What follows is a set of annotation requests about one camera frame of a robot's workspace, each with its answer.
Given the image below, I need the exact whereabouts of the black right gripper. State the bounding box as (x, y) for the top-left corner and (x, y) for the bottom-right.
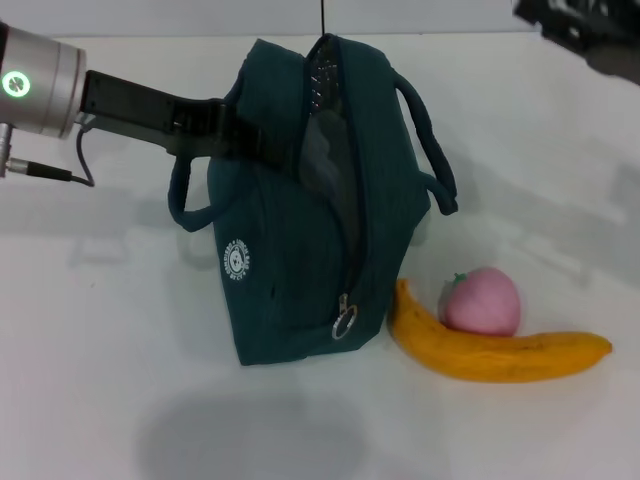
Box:
(512, 0), (640, 85)

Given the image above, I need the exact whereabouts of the clear plastic lunch box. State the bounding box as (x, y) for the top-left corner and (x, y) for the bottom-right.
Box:
(298, 110), (351, 197)

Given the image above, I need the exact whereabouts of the pink toy peach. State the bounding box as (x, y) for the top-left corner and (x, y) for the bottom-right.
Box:
(439, 267), (524, 337)

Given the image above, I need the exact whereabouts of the dark blue insulated lunch bag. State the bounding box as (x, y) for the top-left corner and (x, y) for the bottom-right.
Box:
(167, 33), (460, 369)

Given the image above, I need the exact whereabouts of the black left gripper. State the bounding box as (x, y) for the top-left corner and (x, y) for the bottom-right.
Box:
(78, 69), (307, 177)

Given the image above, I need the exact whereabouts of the yellow banana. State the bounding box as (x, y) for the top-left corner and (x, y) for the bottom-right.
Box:
(391, 278), (614, 384)

